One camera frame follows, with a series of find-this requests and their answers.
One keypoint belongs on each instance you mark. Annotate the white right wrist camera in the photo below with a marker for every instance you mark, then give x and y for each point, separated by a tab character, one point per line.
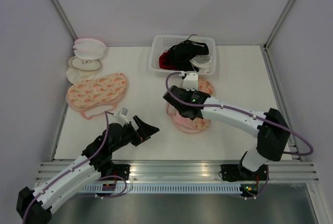
190	81

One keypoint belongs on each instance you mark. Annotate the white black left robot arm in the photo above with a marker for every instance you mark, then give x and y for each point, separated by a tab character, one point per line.
95	163

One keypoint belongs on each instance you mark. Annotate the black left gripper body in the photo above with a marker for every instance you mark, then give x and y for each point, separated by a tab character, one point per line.
129	135

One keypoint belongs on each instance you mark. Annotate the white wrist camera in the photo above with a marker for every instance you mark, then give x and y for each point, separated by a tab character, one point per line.
190	81
122	116

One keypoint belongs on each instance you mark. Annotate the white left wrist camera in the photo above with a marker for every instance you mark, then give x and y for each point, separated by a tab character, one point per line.
122	116

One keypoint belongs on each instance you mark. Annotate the white pink bra wash bag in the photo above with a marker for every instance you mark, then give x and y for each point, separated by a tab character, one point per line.
89	49

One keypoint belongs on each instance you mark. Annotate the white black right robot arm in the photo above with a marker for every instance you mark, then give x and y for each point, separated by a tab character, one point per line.
269	128

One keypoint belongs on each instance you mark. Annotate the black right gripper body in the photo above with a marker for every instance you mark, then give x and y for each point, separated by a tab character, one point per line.
190	92

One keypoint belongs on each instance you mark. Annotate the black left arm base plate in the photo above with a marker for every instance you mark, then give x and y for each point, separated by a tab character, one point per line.
121	170

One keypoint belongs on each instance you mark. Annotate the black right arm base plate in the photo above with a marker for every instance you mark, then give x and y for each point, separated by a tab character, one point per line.
234	173

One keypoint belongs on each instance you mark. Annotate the slotted white cable duct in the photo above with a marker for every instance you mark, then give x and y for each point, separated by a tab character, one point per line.
159	188

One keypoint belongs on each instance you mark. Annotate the red bra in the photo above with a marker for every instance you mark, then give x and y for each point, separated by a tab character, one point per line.
165	62

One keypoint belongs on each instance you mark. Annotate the white plastic basket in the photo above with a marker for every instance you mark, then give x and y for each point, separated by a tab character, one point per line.
163	43

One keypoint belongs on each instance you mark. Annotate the black bra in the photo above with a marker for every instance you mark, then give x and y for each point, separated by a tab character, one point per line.
186	50

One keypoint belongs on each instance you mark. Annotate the aluminium rail frame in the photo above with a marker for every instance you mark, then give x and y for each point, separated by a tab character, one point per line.
196	171

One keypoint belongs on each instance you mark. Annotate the floral pink mesh laundry bag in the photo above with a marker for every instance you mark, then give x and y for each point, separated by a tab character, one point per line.
185	124

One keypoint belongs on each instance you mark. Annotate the white bra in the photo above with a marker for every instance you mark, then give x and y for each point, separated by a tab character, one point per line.
201	63

